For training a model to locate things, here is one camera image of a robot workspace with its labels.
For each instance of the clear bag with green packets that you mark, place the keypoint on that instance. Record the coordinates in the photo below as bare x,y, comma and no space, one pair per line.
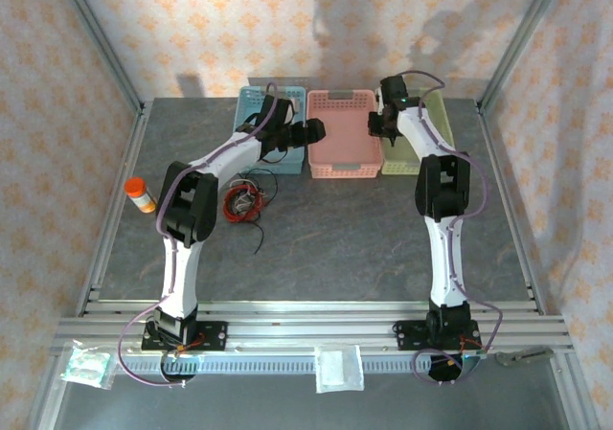
88,368

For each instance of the aluminium frame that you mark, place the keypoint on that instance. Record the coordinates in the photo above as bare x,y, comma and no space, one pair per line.
306,327

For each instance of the pink plastic basket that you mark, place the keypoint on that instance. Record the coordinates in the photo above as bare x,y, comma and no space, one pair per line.
345,138

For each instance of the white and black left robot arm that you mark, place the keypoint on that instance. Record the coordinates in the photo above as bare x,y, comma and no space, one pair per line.
179,277

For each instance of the orange pill bottle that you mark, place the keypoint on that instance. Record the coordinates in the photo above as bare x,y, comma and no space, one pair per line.
139,193

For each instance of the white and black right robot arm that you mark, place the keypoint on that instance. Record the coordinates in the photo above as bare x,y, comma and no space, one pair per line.
445,267

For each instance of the green plastic basket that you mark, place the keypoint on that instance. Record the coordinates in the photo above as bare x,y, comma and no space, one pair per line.
402,159

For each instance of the blue plastic basket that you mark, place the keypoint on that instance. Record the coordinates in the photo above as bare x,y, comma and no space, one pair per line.
246,102

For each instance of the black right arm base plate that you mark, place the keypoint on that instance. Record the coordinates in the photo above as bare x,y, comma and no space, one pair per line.
407,334

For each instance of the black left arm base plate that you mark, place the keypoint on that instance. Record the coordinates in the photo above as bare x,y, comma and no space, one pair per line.
213,329

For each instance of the clear bag with white packet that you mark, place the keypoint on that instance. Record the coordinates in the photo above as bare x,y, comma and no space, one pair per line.
337,370

